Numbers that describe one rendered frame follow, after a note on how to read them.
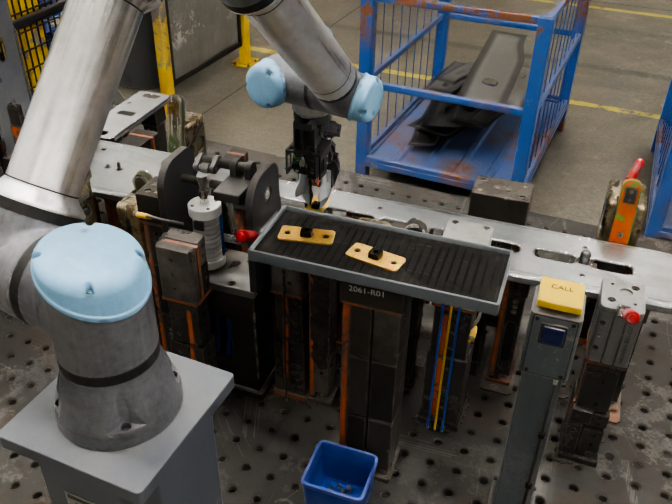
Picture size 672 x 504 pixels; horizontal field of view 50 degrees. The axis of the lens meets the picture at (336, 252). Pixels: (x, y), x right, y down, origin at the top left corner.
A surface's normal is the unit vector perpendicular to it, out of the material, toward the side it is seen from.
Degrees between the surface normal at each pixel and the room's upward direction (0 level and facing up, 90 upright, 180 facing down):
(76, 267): 8
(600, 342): 90
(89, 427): 73
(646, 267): 0
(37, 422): 0
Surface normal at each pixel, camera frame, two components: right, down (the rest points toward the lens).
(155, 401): 0.79, 0.07
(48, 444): 0.01, -0.82
